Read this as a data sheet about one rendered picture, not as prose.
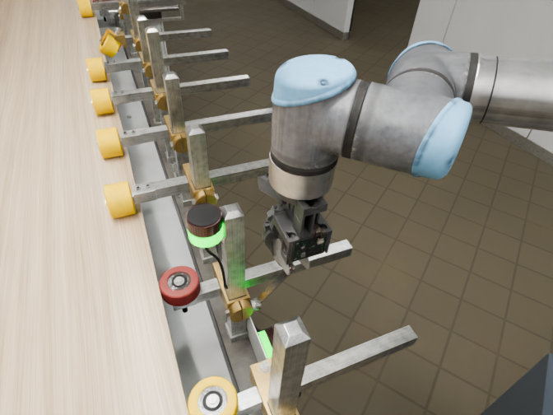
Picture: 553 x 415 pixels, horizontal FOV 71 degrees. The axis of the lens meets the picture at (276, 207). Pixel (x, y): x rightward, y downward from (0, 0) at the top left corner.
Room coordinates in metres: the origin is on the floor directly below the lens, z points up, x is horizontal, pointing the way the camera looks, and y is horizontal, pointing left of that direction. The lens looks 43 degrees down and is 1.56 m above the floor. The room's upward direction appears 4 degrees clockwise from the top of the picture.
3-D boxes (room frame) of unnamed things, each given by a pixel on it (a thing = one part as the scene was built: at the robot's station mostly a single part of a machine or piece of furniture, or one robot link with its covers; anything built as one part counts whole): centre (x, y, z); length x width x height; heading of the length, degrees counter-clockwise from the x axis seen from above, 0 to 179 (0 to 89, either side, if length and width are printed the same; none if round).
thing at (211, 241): (0.45, 0.12, 1.07); 0.06 x 0.06 x 0.02
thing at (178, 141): (0.95, 0.30, 0.94); 0.13 x 0.06 x 0.05; 25
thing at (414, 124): (0.40, -0.14, 1.33); 0.12 x 0.12 x 0.09; 72
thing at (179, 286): (0.47, 0.19, 0.85); 0.08 x 0.08 x 0.11
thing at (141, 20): (1.38, 0.50, 0.88); 0.03 x 0.03 x 0.48; 25
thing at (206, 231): (0.45, 0.12, 1.10); 0.06 x 0.06 x 0.02
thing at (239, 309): (0.49, 0.09, 0.84); 0.13 x 0.06 x 0.05; 25
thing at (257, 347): (0.46, 0.04, 0.75); 0.26 x 0.01 x 0.10; 25
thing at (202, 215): (0.45, 0.12, 1.00); 0.06 x 0.06 x 0.22; 25
